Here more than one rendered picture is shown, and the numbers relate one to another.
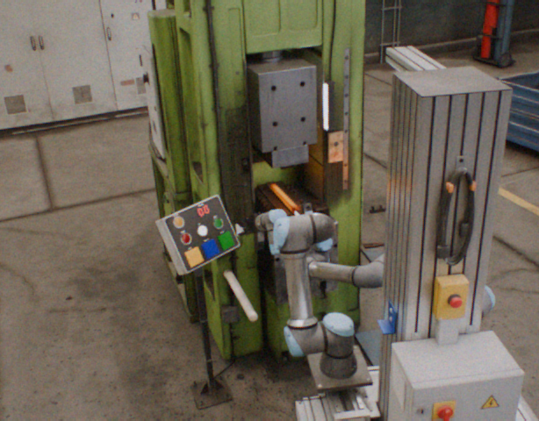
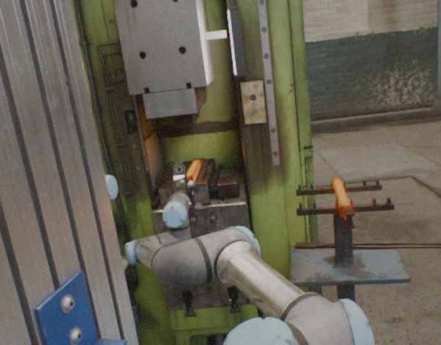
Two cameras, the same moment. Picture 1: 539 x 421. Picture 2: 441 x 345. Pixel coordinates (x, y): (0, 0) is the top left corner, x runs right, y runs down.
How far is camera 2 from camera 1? 1.98 m
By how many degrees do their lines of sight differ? 24
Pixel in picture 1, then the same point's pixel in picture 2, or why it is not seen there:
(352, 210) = (291, 198)
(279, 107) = (145, 31)
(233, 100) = (105, 31)
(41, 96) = not seen: hidden behind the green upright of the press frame
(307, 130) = (190, 66)
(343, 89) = (258, 21)
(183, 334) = not seen: hidden behind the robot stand
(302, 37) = not seen: outside the picture
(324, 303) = (238, 319)
